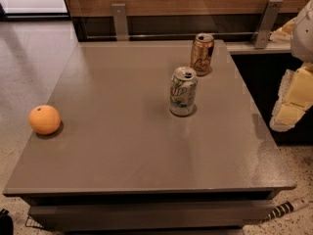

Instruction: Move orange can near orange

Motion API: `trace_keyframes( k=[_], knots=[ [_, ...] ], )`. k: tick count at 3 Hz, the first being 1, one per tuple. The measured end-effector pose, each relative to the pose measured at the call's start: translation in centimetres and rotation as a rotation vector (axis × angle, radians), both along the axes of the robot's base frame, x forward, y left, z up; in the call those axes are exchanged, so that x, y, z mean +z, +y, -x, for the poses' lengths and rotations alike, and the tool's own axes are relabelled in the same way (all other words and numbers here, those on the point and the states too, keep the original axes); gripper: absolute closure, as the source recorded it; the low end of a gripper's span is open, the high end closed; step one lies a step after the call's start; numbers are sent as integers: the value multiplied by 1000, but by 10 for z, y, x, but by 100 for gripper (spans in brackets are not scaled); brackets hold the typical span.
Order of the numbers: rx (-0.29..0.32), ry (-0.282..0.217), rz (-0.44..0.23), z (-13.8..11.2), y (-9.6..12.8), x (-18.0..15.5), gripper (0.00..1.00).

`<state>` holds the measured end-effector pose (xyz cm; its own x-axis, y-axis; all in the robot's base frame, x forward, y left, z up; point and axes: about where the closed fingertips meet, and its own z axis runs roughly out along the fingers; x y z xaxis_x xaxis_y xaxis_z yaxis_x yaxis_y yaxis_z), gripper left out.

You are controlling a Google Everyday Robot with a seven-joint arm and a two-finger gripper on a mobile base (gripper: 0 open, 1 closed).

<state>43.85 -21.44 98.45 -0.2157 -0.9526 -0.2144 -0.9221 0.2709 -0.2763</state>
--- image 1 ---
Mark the grey table drawer front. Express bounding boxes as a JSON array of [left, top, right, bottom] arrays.
[[29, 200, 274, 232]]

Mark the black object floor corner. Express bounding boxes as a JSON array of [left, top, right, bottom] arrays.
[[0, 209, 14, 235]]

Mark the right metal bracket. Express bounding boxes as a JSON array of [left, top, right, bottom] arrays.
[[251, 0, 283, 49]]

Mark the orange fruit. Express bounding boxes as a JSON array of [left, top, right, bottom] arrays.
[[28, 105, 61, 135]]

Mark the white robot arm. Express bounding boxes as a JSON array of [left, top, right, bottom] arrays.
[[270, 0, 313, 132]]

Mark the green white 7up can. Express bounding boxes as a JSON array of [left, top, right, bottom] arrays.
[[169, 67, 198, 117]]

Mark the left metal bracket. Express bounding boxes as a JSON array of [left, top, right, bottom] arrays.
[[112, 3, 129, 41]]

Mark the orange soda can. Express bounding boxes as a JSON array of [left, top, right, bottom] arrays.
[[191, 33, 214, 76]]

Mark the striped black white cable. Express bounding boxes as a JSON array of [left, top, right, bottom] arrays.
[[260, 197, 311, 223]]

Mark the metal bracket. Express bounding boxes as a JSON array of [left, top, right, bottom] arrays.
[[112, 3, 129, 41], [251, 0, 283, 49]]

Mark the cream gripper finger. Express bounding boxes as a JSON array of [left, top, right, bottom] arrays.
[[270, 63, 313, 132], [270, 18, 296, 42]]

